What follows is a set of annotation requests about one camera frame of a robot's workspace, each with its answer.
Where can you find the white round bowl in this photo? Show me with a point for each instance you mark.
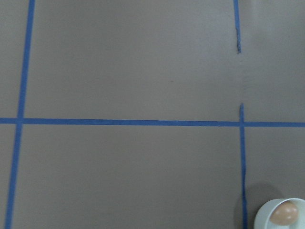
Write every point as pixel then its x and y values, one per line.
pixel 262 218

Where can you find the brown egg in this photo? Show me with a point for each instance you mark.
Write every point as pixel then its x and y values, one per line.
pixel 285 214

